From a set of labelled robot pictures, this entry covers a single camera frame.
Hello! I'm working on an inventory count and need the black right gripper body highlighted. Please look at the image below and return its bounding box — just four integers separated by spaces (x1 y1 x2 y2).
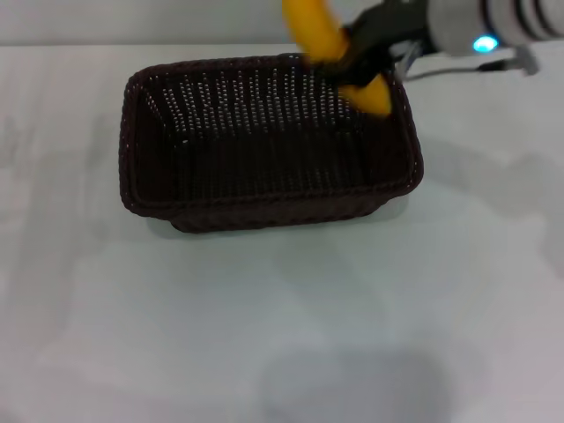
339 0 436 53

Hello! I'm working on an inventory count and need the yellow banana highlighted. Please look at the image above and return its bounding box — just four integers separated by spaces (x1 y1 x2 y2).
281 0 394 118

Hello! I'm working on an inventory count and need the dark brown woven basket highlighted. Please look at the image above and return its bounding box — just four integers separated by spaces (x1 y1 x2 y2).
116 52 426 234

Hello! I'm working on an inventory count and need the grey cable connector block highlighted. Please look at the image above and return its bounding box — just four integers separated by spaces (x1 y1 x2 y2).
506 43 540 78

